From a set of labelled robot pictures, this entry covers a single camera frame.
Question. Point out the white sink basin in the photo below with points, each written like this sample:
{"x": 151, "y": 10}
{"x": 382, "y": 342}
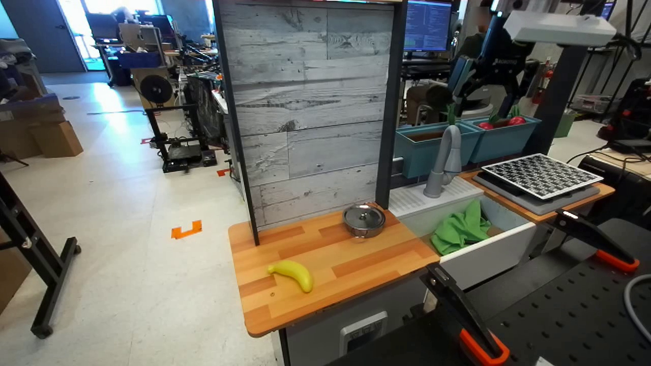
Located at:
{"x": 490, "y": 261}

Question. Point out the striped wooden countertop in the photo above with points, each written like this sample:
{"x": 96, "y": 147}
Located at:
{"x": 326, "y": 270}

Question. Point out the black machine cart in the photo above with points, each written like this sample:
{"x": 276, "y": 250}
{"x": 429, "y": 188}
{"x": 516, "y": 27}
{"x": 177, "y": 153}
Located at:
{"x": 174, "y": 101}

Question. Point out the small wooden counter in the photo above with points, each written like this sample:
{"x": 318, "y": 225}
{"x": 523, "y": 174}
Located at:
{"x": 535, "y": 215}

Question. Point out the teal plastic bin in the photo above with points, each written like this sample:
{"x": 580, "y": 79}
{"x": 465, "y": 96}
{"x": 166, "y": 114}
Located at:
{"x": 506, "y": 143}
{"x": 417, "y": 153}

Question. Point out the green cloth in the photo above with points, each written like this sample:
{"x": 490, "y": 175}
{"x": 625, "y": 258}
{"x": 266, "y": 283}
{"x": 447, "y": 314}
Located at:
{"x": 461, "y": 230}

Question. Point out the grey wood-pattern back panel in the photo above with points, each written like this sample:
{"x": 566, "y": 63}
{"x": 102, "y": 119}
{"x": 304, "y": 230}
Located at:
{"x": 306, "y": 108}

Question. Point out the cluttered background workbench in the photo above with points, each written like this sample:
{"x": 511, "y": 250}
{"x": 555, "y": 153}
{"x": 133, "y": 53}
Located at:
{"x": 133, "y": 37}

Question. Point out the red object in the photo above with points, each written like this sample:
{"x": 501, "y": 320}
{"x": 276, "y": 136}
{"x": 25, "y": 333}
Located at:
{"x": 518, "y": 120}

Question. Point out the grey flat tray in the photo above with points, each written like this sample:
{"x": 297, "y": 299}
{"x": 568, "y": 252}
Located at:
{"x": 543, "y": 205}

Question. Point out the orange floor tape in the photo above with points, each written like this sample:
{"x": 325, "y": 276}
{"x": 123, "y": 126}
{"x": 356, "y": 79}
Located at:
{"x": 186, "y": 230}

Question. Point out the computer monitor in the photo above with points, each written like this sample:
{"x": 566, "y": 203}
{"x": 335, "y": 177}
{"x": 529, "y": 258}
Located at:
{"x": 429, "y": 24}

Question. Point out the brown cardboard box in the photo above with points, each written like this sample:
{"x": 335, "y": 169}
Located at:
{"x": 51, "y": 139}

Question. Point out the black floor stand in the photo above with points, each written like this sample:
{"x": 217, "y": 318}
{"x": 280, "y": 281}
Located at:
{"x": 42, "y": 261}

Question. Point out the grey kitchen faucet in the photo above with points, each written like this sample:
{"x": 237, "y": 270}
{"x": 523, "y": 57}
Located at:
{"x": 444, "y": 155}

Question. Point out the grey cabinet front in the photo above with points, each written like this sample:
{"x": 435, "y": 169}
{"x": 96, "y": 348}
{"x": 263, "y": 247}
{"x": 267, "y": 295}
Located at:
{"x": 318, "y": 331}

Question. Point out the yellow banana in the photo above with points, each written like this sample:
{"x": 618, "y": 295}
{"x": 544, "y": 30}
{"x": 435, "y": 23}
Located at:
{"x": 296, "y": 272}

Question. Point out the black pegboard table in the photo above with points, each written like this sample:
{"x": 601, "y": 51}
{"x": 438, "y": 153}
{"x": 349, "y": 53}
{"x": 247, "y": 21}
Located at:
{"x": 570, "y": 318}

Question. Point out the round silver metal bowl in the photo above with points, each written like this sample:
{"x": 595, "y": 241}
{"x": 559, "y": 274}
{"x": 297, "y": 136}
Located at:
{"x": 366, "y": 217}

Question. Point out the black white checkerboard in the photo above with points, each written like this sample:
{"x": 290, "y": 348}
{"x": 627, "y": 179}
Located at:
{"x": 543, "y": 175}

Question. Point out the orange black bar clamp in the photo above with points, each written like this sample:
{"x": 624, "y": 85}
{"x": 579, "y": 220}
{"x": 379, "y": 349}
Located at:
{"x": 461, "y": 312}
{"x": 597, "y": 241}

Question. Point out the black metal frame post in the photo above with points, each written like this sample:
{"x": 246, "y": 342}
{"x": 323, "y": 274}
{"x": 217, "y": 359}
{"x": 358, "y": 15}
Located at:
{"x": 561, "y": 94}

